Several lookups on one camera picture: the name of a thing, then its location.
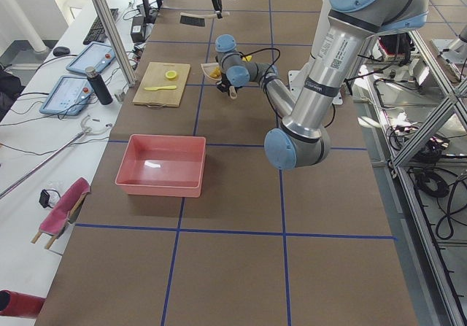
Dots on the red cylinder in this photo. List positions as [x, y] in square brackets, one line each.
[16, 304]

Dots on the brown toy potato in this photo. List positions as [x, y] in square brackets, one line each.
[215, 74]

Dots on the black water bottle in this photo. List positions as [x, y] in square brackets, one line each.
[98, 85]

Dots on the blue tablet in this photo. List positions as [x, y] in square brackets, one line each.
[97, 55]
[68, 97]

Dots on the black power adapter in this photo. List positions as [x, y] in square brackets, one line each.
[138, 29]

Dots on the yellow toy lemon slices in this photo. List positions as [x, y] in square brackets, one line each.
[171, 74]

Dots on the blue tablet near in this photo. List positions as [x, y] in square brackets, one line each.
[68, 97]

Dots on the pink cloth on wooden rack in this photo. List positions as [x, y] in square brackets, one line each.
[60, 215]

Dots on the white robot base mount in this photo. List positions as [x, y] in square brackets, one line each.
[300, 78]

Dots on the bamboo cutting board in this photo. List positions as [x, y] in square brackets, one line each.
[155, 76]

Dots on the beige plastic dustpan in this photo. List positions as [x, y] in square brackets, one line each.
[207, 68]

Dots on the pink plastic bin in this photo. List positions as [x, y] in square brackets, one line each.
[161, 165]

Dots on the yellow plastic toy knife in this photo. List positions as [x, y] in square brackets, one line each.
[157, 88]

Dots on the black keyboard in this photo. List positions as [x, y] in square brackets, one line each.
[96, 33]

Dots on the beige brush black bristles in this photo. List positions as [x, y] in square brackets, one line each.
[200, 20]

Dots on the aluminium frame post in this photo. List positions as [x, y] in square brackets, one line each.
[104, 14]

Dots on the black computer mouse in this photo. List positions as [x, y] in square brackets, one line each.
[61, 51]

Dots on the blue tablet far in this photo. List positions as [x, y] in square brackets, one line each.
[97, 55]

